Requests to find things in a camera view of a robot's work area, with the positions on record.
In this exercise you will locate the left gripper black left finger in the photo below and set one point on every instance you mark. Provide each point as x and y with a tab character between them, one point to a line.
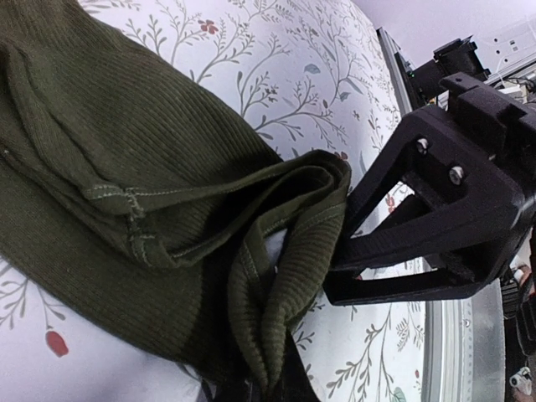
293	384

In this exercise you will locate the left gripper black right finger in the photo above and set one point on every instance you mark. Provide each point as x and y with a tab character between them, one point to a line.
446	204

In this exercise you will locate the dark olive cloth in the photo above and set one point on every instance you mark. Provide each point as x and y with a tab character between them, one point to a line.
147	205

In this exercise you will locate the floral patterned table mat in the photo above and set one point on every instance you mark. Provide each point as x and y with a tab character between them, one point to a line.
306	75

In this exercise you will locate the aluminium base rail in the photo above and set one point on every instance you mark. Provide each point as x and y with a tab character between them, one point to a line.
467	354

